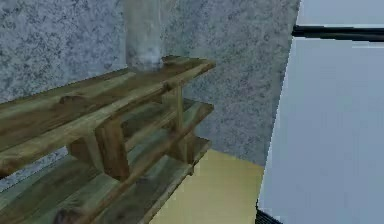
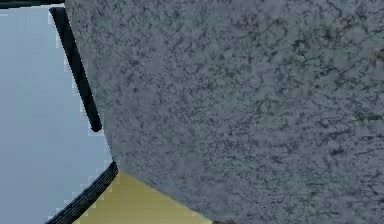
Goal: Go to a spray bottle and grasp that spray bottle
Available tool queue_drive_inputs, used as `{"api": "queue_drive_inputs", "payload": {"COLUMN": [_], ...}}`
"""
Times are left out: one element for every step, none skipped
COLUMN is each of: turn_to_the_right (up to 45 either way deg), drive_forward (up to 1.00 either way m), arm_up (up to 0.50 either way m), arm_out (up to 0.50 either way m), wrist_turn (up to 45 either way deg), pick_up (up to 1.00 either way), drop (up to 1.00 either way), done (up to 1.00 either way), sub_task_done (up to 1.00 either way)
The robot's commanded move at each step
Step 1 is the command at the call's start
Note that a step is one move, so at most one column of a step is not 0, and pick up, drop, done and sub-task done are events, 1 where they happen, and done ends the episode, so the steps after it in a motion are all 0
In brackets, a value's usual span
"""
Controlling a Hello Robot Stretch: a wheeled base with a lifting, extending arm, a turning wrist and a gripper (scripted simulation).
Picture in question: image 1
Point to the brown wooden shelf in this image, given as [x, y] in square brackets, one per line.
[100, 100]

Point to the pale grey fridge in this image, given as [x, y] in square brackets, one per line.
[326, 133]

